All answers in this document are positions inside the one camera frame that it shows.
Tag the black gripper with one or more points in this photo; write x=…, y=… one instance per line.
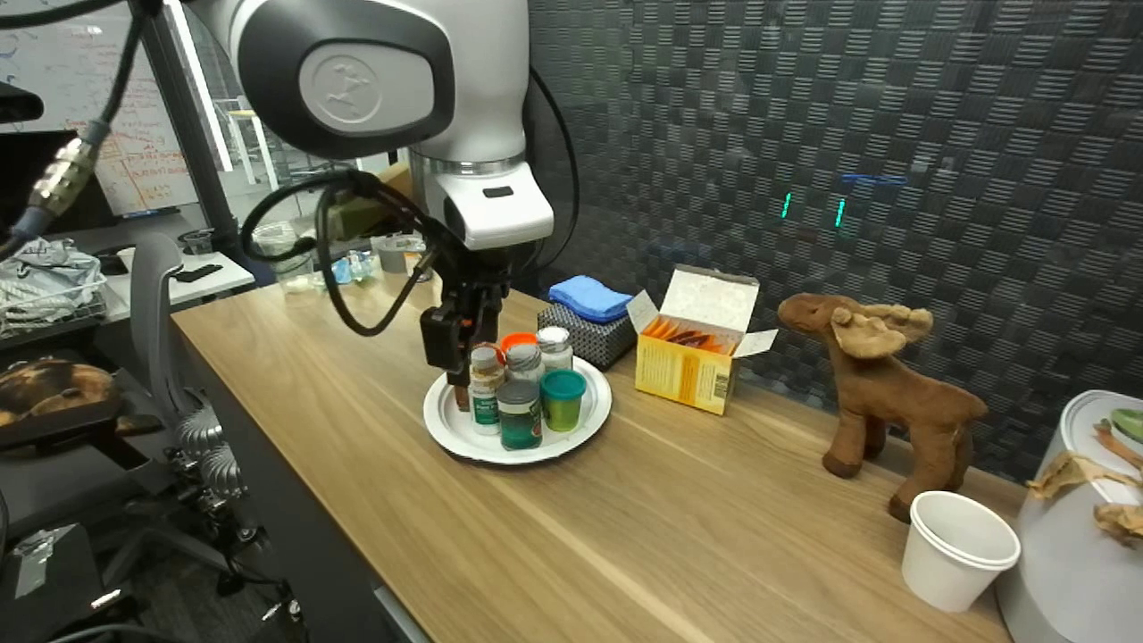
x=476, y=279

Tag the green tin can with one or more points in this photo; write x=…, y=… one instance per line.
x=520, y=431

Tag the teal lid dough tub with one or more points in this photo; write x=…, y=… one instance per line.
x=564, y=402

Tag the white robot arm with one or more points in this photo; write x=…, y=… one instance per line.
x=452, y=73

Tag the white paper plate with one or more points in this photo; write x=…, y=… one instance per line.
x=590, y=431

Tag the gray foam block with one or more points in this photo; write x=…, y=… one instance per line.
x=594, y=341

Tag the blue folded cloth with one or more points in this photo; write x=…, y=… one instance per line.
x=590, y=299

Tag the clear plastic bag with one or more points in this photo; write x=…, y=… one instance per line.
x=343, y=272

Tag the open yellow cardboard box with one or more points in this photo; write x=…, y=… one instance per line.
x=699, y=371

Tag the black metal stand pole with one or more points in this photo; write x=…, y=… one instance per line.
x=199, y=130

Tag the brown moose plush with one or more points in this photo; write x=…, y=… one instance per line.
x=894, y=397

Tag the brown patterned cushion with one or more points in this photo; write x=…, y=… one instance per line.
x=49, y=386

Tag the pile of gray clothes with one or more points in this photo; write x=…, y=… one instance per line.
x=49, y=289

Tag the white paper cup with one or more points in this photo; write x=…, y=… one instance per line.
x=952, y=560

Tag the large white bucket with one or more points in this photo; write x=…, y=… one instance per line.
x=1071, y=573

